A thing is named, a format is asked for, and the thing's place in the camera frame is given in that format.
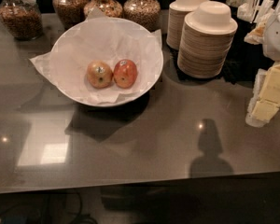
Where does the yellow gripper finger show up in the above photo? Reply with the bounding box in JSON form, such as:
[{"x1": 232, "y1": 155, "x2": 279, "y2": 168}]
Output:
[{"x1": 245, "y1": 62, "x2": 280, "y2": 128}]

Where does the yellowish red apple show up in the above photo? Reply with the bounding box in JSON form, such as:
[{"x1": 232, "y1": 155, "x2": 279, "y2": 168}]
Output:
[{"x1": 87, "y1": 61, "x2": 113, "y2": 89}]

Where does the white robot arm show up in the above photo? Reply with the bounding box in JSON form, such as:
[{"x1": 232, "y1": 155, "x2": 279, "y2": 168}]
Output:
[{"x1": 245, "y1": 0, "x2": 280, "y2": 127}]

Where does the white bowl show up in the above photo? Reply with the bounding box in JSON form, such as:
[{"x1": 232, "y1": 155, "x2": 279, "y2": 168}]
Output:
[{"x1": 49, "y1": 17, "x2": 164, "y2": 108}]

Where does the black mat under bowls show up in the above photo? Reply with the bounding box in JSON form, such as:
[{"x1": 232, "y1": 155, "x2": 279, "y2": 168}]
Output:
[{"x1": 163, "y1": 19, "x2": 273, "y2": 85}]

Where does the front stack of paper bowls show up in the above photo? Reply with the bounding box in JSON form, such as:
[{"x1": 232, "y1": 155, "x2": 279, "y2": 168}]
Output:
[{"x1": 177, "y1": 1, "x2": 238, "y2": 79}]

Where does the stack of paper bowls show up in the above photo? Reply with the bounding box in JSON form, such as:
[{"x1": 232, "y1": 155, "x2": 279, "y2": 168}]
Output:
[
  {"x1": 177, "y1": 1, "x2": 238, "y2": 79},
  {"x1": 166, "y1": 0, "x2": 206, "y2": 50}
]

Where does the white plastic cutlery bundle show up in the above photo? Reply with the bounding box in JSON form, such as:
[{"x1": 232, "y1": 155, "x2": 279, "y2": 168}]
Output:
[{"x1": 226, "y1": 0, "x2": 273, "y2": 23}]

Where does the rear stack of paper bowls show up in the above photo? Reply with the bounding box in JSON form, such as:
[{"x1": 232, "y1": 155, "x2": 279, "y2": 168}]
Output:
[{"x1": 166, "y1": 0, "x2": 206, "y2": 50}]

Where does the right glass cereal jar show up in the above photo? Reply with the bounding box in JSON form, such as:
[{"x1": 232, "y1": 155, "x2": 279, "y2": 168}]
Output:
[{"x1": 123, "y1": 0, "x2": 161, "y2": 31}]

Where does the glass cereal jar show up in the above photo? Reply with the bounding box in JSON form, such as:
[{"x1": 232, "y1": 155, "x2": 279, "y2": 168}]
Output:
[
  {"x1": 0, "y1": 0, "x2": 43, "y2": 40},
  {"x1": 83, "y1": 0, "x2": 123, "y2": 18},
  {"x1": 52, "y1": 0, "x2": 89, "y2": 30},
  {"x1": 123, "y1": 0, "x2": 161, "y2": 31}
]

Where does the white paper liner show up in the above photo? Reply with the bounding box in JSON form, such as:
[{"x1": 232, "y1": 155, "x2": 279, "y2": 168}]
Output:
[{"x1": 29, "y1": 7, "x2": 163, "y2": 105}]

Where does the left glass cereal jar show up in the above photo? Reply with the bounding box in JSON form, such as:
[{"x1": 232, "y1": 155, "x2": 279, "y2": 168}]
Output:
[{"x1": 0, "y1": 0, "x2": 43, "y2": 40}]

